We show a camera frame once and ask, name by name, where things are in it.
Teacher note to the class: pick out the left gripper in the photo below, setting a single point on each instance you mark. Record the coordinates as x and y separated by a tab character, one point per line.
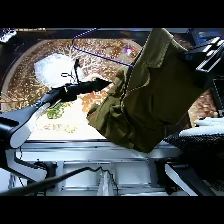
85	88

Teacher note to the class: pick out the olive green shirt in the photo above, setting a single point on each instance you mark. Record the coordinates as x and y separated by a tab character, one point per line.
156	96

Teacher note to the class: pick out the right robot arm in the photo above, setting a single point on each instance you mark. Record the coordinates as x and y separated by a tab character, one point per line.
203	150

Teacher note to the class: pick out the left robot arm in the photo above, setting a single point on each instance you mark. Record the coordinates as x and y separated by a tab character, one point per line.
20	123

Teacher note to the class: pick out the white garment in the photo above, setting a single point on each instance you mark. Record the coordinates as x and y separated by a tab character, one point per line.
53	70

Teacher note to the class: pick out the silver frame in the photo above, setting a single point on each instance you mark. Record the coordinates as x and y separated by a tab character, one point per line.
83	151

